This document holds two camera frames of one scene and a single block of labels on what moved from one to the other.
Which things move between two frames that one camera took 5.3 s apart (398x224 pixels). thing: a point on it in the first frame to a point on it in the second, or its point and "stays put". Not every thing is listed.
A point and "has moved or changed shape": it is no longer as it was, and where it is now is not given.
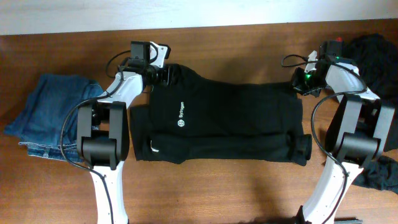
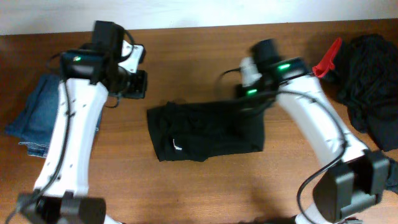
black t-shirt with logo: x=186 y=117 has moved or changed shape
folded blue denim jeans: x=38 y=126 stays put
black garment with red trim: x=375 y=56 stays put
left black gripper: x=166 y=74 to x=137 y=84
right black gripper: x=297 y=73 to x=242 y=99
